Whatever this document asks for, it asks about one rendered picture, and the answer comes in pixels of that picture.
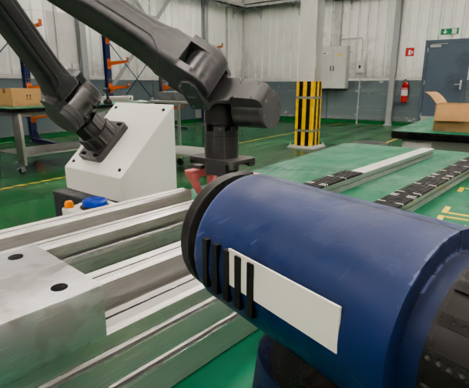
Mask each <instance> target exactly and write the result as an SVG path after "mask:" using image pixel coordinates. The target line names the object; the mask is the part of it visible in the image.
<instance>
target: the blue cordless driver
mask: <svg viewBox="0 0 469 388"><path fill-rule="evenodd" d="M181 250H182V255H183V260H184V263H185V264H186V267H187V269H188V270H189V272H190V273H191V274H192V276H193V277H195V278H196V279H197V280H198V281H199V282H201V283H202V284H203V285H204V287H205V288H206V290H207V291H208V292H209V293H211V294H212V295H213V296H215V297H216V298H217V299H218V300H219V301H221V302H222V303H224V304H225V305H227V306H228V307H229V308H230V309H232V310H233V311H235V312H236V313H238V314H239V315H241V316H242V317H243V318H244V319H246V320H247V321H249V322H250V323H252V324H253V325H254V326H255V327H257V328H258V329H260V330H261V331H263V332H264V333H265V335H264V336H263V337H262V338H261V340H260V343H259V346H258V351H257V357H256V366H255V372H254V378H253V388H469V227H468V226H462V225H459V224H456V223H452V222H448V221H444V220H441V219H435V218H432V217H429V216H424V215H421V214H417V213H414V212H409V211H406V210H402V209H397V208H394V207H390V206H385V205H382V204H379V203H375V202H370V201H367V200H364V199H358V198H355V197H352V196H347V195H344V194H340V193H337V192H331V191H328V190H325V189H320V188H317V187H313V186H308V185H305V184H302V183H298V182H293V181H290V180H287V179H281V178H278V177H275V176H269V175H264V174H250V173H247V172H231V173H228V174H225V175H223V176H220V177H218V178H216V179H214V180H213V181H212V182H210V183H209V184H208V185H207V186H205V187H204V188H203V189H202V190H201V191H200V193H199V194H198V195H197V196H196V198H195V199H194V200H193V202H192V204H191V205H190V207H189V209H188V212H187V214H186V217H185V219H184V222H183V227H182V232H181Z"/></svg>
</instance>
